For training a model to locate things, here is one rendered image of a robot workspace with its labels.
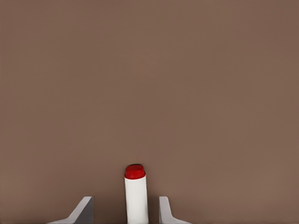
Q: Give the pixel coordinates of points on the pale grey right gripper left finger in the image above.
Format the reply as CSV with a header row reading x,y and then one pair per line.
x,y
82,212

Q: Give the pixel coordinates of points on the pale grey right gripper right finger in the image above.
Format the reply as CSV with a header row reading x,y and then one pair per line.
x,y
165,211

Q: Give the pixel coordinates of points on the white marker pen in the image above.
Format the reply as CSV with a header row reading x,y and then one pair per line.
x,y
136,200

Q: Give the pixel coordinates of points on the red marker cap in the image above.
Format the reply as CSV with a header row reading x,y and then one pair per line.
x,y
134,172

